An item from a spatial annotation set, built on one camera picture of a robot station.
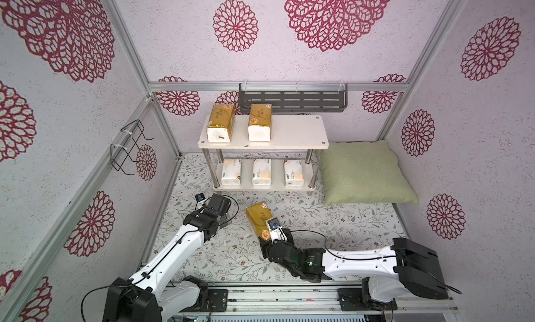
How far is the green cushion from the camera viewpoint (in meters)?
0.94

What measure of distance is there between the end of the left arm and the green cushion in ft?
1.68

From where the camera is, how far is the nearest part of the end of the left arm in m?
0.57
